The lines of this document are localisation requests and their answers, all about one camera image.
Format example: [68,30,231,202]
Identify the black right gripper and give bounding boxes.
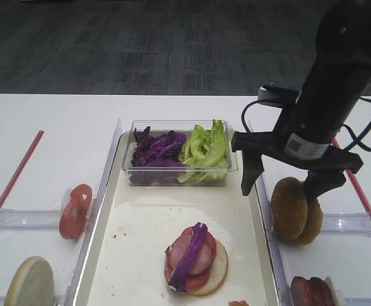
[231,59,371,200]

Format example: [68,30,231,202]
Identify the sesame bun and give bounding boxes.
[270,177,308,240]
[295,199,323,245]

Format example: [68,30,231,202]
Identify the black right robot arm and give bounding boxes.
[231,1,371,200]

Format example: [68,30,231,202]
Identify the green lettuce leaves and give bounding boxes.
[178,119,228,185]

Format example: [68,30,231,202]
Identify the tomato slice on burger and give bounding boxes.
[164,226,217,291]

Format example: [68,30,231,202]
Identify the upright meat patties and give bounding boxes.
[290,276,336,306]

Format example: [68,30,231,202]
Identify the upright tomato slices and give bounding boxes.
[59,184,92,240]

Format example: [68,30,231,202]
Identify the white tomato pusher block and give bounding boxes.
[60,188,72,212]

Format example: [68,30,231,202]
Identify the clear plastic salad container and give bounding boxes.
[122,119,238,186]

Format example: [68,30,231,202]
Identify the bottom bun on tray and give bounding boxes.
[164,239,229,296]

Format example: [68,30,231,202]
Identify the ham slice on burger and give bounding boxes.
[165,227,216,277]

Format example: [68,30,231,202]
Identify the shredded purple cabbage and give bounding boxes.
[131,126,187,167]

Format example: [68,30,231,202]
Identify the white patty pusher block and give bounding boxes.
[324,276,346,306]

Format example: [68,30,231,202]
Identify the purple cabbage strip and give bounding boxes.
[168,222,208,292]

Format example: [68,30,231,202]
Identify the white metal tray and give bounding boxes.
[75,133,279,305]

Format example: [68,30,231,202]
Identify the upright pale bun half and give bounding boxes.
[4,256,55,306]

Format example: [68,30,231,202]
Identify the right clear long rail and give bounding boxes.
[255,156,293,305]

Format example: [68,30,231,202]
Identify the clear long rail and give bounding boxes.
[59,120,122,305]
[255,156,293,305]

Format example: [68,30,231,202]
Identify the black camera cable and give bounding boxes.
[240,91,371,152]

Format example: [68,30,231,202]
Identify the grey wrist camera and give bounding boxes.
[258,84,300,108]

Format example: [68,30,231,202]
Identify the clear top-bun slider rail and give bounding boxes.
[321,212,371,237]

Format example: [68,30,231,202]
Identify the right red rail strip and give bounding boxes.
[331,138,371,258]

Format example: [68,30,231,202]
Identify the red rail strip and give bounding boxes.
[0,130,45,209]
[331,138,371,258]

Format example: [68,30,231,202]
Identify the clear patty slider rail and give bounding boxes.
[338,297,371,306]

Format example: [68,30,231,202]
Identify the left clear long rail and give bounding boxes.
[59,120,122,305]

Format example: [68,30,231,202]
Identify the left red rail strip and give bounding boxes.
[0,130,45,209]

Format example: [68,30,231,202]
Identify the clear tomato slider rail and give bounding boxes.
[0,208,61,230]

